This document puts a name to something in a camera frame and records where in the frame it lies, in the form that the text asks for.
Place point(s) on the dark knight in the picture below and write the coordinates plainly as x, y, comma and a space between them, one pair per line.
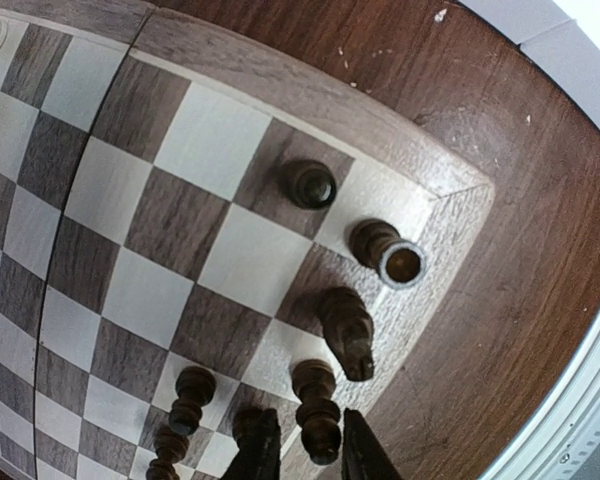
348, 330

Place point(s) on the dark king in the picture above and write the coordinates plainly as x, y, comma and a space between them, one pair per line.
170, 448

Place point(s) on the white plastic compartment tray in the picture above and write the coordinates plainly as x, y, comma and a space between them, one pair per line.
561, 37

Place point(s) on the wooden chess board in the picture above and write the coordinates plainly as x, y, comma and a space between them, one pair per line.
143, 229

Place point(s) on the dark rook corner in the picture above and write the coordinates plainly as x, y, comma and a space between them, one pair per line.
376, 244

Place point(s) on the dark bishop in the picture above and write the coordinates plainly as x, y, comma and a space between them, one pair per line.
318, 416

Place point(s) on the front aluminium rail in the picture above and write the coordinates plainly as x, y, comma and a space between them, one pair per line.
565, 430

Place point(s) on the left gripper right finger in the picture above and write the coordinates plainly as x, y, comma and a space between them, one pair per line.
363, 456

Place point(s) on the dark pawn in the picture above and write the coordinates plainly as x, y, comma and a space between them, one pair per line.
195, 388
309, 184

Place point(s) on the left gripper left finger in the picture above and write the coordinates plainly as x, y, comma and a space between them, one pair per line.
257, 433

